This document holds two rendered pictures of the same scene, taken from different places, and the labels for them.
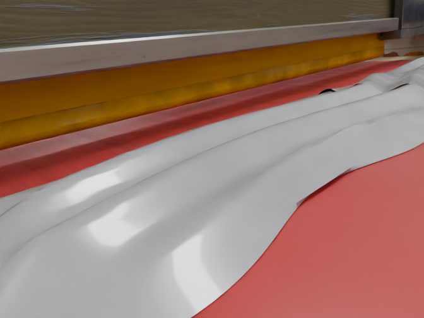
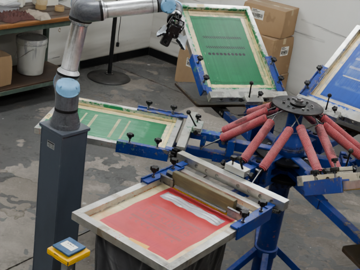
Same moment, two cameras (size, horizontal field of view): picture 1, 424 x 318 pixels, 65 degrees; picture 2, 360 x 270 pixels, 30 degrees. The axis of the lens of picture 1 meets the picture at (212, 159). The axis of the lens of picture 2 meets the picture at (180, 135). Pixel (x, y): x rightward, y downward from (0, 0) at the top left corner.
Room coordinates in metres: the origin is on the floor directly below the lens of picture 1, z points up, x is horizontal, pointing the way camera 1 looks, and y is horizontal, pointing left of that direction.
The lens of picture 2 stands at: (-0.67, -2.86, 2.57)
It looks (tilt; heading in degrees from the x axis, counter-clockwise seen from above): 23 degrees down; 76
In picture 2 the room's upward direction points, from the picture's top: 9 degrees clockwise
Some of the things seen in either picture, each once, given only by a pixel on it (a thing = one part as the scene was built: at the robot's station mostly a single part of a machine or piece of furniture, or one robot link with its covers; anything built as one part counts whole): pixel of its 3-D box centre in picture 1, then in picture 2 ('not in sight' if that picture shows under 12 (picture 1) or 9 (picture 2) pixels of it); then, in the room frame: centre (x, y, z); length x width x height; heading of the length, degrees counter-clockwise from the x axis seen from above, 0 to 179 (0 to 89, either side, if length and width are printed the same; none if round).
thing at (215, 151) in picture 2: not in sight; (181, 149); (0.28, 0.72, 0.90); 1.24 x 0.06 x 0.06; 160
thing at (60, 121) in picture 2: not in sight; (65, 115); (-0.46, 0.29, 1.25); 0.15 x 0.15 x 0.10
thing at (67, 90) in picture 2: not in sight; (67, 94); (-0.46, 0.30, 1.37); 0.13 x 0.12 x 0.14; 92
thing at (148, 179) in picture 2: not in sight; (162, 177); (0.06, 0.20, 0.98); 0.30 x 0.05 x 0.07; 40
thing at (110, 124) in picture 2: not in sight; (138, 116); (0.01, 0.82, 1.05); 1.08 x 0.61 x 0.23; 160
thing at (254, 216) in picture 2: not in sight; (250, 221); (0.42, -0.23, 0.98); 0.30 x 0.05 x 0.07; 40
